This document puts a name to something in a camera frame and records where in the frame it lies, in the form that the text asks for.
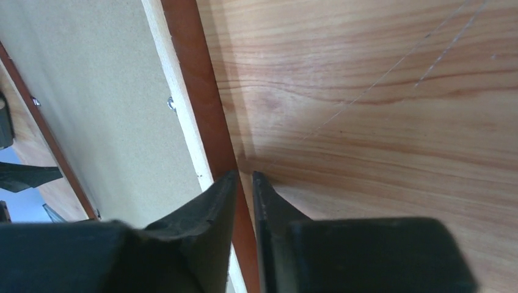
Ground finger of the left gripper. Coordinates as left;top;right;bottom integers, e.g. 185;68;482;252
1;162;63;193

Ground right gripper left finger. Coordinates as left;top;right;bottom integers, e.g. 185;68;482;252
1;171;238;292

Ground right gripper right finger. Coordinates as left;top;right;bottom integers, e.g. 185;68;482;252
252;172;478;292

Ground wooden picture frame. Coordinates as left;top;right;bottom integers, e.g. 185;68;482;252
0;0;262;293

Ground brown cardboard backing sheet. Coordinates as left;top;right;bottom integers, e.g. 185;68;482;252
1;1;201;227

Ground metal frame retaining clip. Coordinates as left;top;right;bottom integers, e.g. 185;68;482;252
167;96;177;112

